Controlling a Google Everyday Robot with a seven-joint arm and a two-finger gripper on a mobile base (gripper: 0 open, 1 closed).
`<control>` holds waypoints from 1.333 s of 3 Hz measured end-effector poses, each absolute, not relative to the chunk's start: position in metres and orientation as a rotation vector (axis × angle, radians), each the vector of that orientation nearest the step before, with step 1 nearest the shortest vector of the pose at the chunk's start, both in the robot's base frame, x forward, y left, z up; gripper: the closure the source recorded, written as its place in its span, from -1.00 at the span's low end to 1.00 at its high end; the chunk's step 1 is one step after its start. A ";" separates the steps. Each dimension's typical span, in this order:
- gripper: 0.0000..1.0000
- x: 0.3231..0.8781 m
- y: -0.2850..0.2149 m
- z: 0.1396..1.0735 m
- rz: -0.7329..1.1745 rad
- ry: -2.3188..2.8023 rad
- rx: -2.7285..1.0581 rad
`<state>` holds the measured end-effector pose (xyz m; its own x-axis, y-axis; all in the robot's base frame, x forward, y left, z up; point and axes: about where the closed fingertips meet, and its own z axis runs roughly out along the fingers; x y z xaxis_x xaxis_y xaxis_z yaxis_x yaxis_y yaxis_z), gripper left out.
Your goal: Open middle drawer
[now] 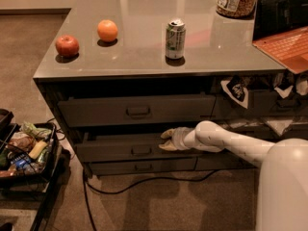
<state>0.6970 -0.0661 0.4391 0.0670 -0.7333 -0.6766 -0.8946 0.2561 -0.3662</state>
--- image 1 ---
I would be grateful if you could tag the grey drawer cabinet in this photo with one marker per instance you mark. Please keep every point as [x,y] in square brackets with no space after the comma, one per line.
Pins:
[135,63]

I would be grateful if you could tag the black bin of snacks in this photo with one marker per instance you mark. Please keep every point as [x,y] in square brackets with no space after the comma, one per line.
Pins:
[13,143]

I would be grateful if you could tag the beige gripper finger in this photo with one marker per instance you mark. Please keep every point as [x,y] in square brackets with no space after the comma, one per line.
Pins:
[167,134]
[168,146]

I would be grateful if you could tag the yellow snack in bin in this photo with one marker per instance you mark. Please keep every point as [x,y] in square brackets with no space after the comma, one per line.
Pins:
[37,149]

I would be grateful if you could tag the green white soda can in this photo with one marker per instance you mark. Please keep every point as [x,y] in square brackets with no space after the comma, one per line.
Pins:
[175,39]

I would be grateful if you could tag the blue packet in bin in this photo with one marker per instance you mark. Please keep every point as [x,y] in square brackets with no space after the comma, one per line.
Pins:
[21,161]

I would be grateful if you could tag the white crumpled bag in drawer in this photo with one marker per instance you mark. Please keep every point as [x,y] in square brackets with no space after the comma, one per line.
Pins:
[280,125]

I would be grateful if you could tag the orange laptop keyboard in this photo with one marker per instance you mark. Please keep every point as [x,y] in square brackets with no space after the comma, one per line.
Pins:
[289,48]

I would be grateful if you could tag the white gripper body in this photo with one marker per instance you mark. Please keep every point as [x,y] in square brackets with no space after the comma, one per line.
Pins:
[178,138]

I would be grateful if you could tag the orange fruit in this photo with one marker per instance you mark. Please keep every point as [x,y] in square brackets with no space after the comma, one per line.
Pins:
[107,30]

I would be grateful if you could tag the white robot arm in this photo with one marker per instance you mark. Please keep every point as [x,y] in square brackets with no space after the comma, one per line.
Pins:
[282,203]

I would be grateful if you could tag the green bag in bin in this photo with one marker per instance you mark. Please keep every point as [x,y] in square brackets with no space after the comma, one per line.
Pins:
[32,130]

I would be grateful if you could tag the large snack jar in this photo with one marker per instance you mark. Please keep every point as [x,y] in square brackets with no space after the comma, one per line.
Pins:
[235,8]

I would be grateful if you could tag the red apple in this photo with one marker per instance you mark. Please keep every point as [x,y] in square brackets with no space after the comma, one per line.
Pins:
[67,46]

